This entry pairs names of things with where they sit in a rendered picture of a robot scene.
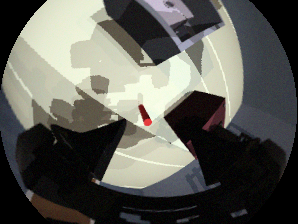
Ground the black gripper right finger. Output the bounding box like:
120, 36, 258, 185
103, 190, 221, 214
188, 123, 261, 186

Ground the dark red peg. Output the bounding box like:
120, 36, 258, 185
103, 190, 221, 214
138, 105, 152, 125

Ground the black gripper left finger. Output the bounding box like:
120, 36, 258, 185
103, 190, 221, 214
51, 119, 126, 181

